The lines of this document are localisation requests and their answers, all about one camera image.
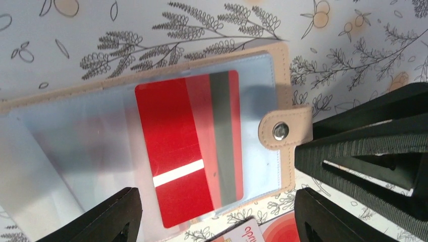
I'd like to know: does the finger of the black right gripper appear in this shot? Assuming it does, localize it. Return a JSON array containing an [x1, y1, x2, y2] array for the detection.
[[295, 125, 427, 239], [313, 82, 427, 140]]

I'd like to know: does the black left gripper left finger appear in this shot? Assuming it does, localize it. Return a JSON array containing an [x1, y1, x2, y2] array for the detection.
[[38, 187, 143, 242]]

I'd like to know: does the red card with black stripe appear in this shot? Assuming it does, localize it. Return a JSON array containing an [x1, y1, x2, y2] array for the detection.
[[135, 70, 244, 228]]

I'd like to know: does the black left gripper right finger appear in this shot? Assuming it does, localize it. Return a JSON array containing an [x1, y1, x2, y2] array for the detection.
[[294, 188, 396, 242]]

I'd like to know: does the pile of red white cards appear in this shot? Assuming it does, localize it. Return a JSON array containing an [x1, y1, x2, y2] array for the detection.
[[209, 211, 300, 242]]

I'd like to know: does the floral patterned table mat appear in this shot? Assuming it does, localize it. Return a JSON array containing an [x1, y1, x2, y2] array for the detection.
[[1, 1, 427, 241]]

